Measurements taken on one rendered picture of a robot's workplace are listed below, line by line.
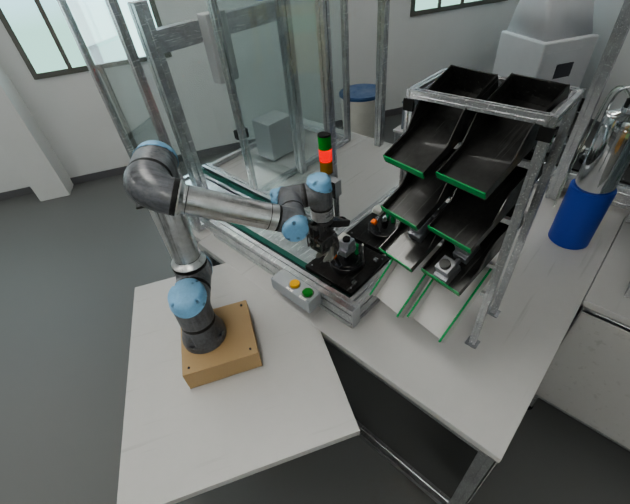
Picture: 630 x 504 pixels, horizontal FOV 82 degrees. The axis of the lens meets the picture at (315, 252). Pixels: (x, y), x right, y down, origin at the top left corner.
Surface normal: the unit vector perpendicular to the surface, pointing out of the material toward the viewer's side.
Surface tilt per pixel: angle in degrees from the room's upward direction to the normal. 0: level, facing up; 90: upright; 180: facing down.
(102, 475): 0
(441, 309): 45
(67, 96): 90
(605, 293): 0
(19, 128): 90
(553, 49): 90
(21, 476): 0
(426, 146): 25
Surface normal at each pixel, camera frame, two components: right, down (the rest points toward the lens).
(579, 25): 0.21, 0.37
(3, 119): 0.30, 0.62
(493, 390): -0.08, -0.74
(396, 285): -0.62, -0.20
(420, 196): -0.41, -0.48
